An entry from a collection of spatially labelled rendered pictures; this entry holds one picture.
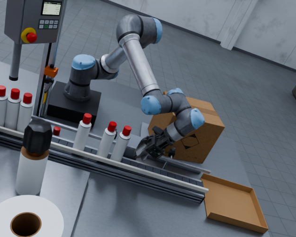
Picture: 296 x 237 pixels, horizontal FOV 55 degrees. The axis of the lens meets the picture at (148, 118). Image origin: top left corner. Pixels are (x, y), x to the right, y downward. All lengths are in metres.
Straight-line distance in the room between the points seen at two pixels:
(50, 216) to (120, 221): 0.37
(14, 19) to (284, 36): 8.95
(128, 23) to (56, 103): 0.59
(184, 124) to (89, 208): 0.50
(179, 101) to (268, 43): 8.45
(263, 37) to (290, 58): 1.19
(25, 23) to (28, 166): 0.50
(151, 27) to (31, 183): 0.81
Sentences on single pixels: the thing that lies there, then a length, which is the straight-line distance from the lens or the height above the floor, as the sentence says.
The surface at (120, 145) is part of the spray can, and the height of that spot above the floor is 1.00.
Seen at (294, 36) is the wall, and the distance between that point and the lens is 9.81.
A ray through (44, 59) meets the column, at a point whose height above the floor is 1.20.
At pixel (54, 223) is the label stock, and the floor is 1.03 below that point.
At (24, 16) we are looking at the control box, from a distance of 1.13.
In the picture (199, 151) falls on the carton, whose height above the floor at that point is 0.94.
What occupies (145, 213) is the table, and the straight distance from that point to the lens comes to 1.26.
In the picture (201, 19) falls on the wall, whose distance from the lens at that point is 8.67.
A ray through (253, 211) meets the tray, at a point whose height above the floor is 0.83.
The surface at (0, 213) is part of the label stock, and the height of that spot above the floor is 1.02.
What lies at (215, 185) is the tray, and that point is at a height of 0.83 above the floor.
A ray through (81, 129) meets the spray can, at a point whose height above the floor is 1.02.
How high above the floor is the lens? 1.75
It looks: 30 degrees down
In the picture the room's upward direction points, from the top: 23 degrees clockwise
